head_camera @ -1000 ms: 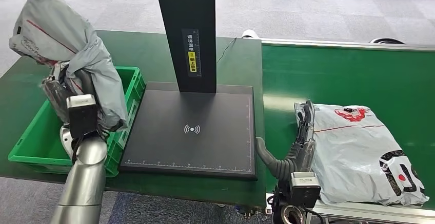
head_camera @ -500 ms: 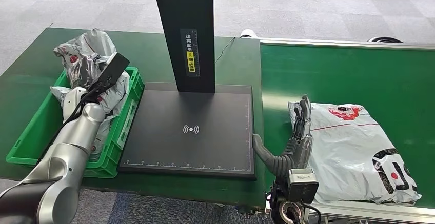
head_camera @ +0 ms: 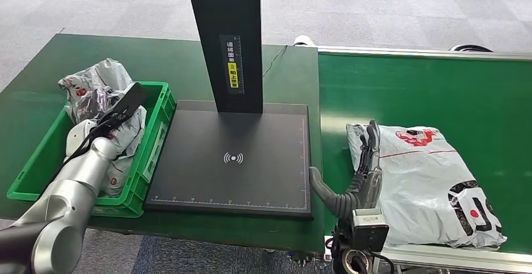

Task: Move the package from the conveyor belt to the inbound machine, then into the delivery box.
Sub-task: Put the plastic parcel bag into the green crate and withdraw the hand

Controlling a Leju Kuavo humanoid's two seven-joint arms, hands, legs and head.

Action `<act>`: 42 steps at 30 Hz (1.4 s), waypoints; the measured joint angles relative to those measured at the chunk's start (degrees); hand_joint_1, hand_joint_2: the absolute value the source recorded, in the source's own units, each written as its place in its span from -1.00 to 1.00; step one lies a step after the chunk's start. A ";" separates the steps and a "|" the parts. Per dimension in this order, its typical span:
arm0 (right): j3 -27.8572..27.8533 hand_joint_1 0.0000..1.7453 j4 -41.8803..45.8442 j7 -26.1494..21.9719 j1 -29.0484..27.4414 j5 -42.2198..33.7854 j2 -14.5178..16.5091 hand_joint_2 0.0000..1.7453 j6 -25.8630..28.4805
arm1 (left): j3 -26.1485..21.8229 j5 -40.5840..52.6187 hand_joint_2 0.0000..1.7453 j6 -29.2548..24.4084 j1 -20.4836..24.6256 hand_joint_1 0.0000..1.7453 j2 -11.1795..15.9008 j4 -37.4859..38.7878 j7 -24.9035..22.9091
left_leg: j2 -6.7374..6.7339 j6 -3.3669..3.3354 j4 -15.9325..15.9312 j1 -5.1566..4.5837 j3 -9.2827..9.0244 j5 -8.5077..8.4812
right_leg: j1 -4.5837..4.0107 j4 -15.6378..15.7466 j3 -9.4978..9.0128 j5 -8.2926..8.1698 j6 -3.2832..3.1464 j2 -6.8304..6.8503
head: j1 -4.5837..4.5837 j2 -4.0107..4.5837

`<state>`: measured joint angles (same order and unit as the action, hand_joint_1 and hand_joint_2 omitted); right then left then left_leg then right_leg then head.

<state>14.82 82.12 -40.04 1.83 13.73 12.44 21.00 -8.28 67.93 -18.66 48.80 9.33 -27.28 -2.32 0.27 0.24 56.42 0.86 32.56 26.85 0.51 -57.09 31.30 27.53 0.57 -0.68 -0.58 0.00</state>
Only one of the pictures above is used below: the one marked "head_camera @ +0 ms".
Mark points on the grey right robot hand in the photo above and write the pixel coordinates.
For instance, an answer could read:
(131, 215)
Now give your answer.
(368, 189)

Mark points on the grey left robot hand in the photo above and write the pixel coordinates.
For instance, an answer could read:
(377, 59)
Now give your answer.
(131, 97)

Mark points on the white poly package red print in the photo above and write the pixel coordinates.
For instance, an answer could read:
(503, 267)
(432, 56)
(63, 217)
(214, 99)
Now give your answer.
(129, 139)
(95, 81)

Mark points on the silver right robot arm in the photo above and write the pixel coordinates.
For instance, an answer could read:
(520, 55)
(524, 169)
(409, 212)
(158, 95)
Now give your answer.
(353, 261)

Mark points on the large flat white poly package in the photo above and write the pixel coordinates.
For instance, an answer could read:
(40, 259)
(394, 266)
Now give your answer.
(424, 189)

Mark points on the green conveyor belt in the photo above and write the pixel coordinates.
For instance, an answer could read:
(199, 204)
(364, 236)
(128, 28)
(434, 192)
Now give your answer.
(436, 93)

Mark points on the black inbound scanner machine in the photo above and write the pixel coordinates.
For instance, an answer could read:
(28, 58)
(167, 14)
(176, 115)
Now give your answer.
(232, 160)

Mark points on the green plastic crate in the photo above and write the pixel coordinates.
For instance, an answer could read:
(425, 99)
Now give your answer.
(154, 139)

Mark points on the dark green table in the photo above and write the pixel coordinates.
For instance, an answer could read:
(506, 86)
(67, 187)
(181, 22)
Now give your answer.
(166, 60)

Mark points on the black and yellow label sticker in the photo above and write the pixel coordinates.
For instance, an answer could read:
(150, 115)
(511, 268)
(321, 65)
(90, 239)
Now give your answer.
(232, 72)

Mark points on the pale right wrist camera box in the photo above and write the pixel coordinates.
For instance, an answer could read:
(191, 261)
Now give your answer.
(370, 230)

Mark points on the aluminium conveyor side rail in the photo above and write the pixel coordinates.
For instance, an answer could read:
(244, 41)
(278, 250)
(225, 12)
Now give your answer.
(457, 259)
(415, 52)

